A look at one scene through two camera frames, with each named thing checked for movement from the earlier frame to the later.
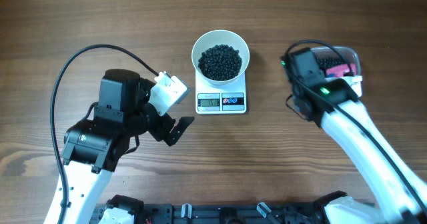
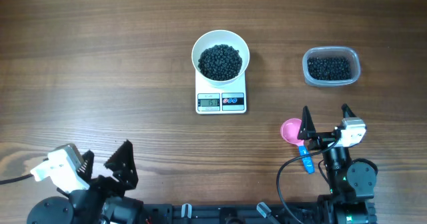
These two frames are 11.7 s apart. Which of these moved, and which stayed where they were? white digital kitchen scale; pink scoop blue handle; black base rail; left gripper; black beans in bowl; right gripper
Moved: right gripper; pink scoop blue handle; left gripper
Stayed: black beans in bowl; black base rail; white digital kitchen scale
